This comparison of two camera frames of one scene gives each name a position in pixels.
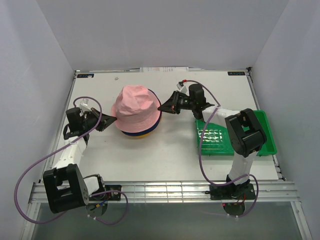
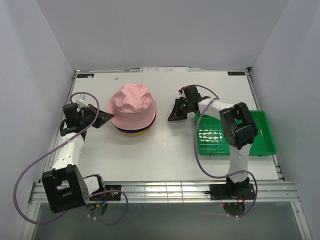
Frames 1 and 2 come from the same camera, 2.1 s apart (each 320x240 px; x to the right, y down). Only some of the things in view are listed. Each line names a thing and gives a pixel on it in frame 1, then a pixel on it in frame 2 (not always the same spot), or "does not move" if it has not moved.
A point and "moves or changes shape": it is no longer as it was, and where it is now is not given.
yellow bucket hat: x=141 y=136 moves or changes shape
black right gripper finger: x=172 y=105 to x=180 y=111
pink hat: x=136 y=109 moves or changes shape
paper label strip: x=164 y=69 does not move
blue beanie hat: x=137 y=134 to x=137 y=130
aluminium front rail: x=180 y=192 does not move
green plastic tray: x=216 y=140 does not move
